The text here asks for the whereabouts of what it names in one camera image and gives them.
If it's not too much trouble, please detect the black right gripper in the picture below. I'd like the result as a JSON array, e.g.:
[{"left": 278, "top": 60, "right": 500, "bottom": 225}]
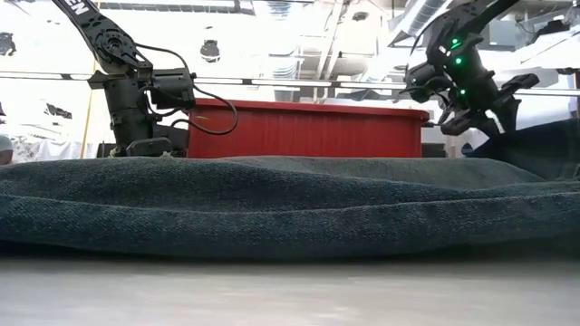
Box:
[{"left": 440, "top": 43, "right": 522, "bottom": 137}]

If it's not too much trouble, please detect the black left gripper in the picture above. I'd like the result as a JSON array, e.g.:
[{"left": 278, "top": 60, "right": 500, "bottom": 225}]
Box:
[{"left": 97, "top": 122, "right": 190, "bottom": 158}]

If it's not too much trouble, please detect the dark navy garment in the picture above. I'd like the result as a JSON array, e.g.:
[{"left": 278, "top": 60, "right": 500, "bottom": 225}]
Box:
[{"left": 0, "top": 118, "right": 580, "bottom": 263}]

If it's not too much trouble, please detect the red plastic laundry bin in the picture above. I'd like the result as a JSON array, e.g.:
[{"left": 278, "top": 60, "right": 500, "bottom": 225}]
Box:
[{"left": 187, "top": 98, "right": 430, "bottom": 159}]

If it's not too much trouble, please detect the white draped cloth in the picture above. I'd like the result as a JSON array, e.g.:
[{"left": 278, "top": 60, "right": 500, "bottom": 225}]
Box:
[{"left": 11, "top": 138, "right": 99, "bottom": 163}]

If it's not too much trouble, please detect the long ceiling light strip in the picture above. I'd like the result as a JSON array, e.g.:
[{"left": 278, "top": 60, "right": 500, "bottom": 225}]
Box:
[{"left": 0, "top": 71, "right": 580, "bottom": 98}]

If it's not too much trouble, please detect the person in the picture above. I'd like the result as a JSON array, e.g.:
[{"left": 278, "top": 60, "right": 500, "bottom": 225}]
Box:
[{"left": 0, "top": 134, "right": 15, "bottom": 167}]

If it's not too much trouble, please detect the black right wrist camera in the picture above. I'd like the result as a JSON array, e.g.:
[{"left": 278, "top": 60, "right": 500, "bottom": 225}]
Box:
[{"left": 498, "top": 72, "right": 541, "bottom": 103}]

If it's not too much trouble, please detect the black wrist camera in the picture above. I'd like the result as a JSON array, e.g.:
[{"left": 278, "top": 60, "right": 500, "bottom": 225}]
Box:
[
  {"left": 498, "top": 72, "right": 541, "bottom": 103},
  {"left": 151, "top": 67, "right": 198, "bottom": 110}
]

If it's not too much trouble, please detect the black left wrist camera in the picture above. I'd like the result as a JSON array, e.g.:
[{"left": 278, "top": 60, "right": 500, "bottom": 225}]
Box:
[{"left": 151, "top": 67, "right": 198, "bottom": 110}]

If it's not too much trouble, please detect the yellow hanging cord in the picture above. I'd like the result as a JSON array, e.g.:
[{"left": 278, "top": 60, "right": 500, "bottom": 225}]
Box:
[{"left": 80, "top": 58, "right": 99, "bottom": 159}]

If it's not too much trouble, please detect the black left camera cable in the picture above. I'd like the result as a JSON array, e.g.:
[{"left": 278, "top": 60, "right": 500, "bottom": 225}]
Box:
[{"left": 134, "top": 43, "right": 239, "bottom": 137}]

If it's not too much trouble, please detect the black ceiling dome camera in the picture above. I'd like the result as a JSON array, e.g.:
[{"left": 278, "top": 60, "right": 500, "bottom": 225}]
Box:
[{"left": 198, "top": 39, "right": 222, "bottom": 63}]

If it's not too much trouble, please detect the silver ventilation duct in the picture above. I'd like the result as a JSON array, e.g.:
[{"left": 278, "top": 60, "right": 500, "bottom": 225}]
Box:
[{"left": 389, "top": 0, "right": 454, "bottom": 46}]

